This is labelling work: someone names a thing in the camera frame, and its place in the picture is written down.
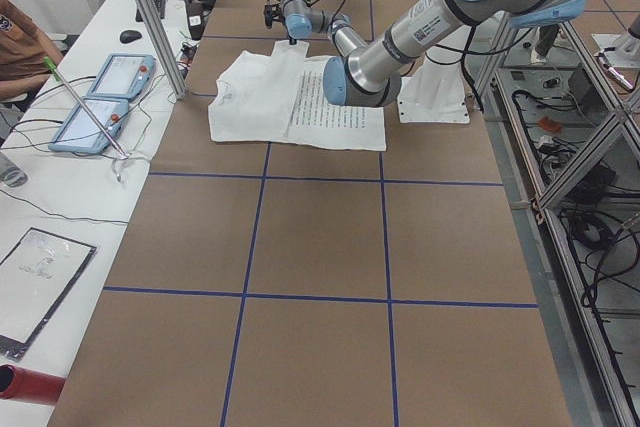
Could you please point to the green tipped metal rod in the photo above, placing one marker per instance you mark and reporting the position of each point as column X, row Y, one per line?
column 53, row 68

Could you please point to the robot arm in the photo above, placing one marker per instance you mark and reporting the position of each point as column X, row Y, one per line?
column 367, row 74

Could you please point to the aluminium frame post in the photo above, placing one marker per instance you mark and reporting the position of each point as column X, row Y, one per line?
column 160, row 41

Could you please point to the aluminium frame rail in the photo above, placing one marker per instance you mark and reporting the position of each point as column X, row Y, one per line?
column 572, row 134

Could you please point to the red cylinder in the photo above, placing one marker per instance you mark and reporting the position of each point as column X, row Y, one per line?
column 29, row 386

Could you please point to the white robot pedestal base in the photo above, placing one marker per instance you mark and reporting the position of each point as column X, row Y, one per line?
column 436, row 93

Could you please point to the upper blue teach pendant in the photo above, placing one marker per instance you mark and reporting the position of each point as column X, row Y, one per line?
column 123, row 76

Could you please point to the blue teach pendant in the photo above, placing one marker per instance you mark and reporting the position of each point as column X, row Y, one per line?
column 123, row 76
column 79, row 133

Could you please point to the lower blue teach pendant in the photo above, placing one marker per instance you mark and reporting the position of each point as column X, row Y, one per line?
column 79, row 133

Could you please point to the white long-sleeve printed shirt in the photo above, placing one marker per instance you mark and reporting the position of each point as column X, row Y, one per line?
column 279, row 98

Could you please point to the seated person brown shirt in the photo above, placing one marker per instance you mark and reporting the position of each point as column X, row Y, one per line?
column 23, row 49

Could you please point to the black framed sheet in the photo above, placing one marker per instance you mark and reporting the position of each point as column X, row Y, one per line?
column 36, row 276

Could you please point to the black computer mouse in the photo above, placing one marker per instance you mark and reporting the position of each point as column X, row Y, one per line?
column 129, row 36

